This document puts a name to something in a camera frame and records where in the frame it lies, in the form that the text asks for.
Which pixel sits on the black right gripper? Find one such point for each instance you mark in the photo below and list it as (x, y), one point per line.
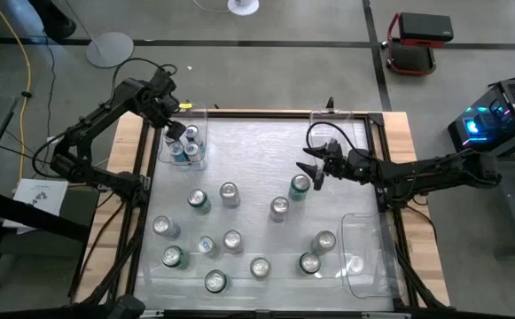
(350, 166)

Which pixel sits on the dark bulky floor object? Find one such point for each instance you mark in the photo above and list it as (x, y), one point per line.
(55, 22)

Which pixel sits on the grey round stand base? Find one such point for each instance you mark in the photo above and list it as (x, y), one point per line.
(108, 49)

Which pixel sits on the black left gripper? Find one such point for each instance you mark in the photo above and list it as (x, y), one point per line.
(164, 108)

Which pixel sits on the black workbench frame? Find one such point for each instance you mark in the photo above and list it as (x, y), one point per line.
(26, 215)

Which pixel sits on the red and black stool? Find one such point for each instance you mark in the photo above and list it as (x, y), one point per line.
(425, 26)

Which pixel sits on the white printed paper sheet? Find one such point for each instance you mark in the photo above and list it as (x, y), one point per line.
(40, 197)

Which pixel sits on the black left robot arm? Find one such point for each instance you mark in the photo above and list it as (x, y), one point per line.
(97, 117)

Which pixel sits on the white Spindrift can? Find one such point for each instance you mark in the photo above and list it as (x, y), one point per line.
(228, 190)
(161, 224)
(279, 204)
(260, 267)
(231, 239)
(326, 239)

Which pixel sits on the white round stand base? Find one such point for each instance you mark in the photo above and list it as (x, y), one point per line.
(243, 8)

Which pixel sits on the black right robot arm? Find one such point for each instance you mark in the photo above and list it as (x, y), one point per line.
(416, 175)

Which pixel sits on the green Sprite can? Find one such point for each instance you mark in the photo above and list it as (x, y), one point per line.
(309, 262)
(300, 182)
(172, 255)
(215, 281)
(197, 198)

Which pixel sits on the clear plastic bin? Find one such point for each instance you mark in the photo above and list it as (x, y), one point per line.
(195, 113)
(363, 248)
(345, 164)

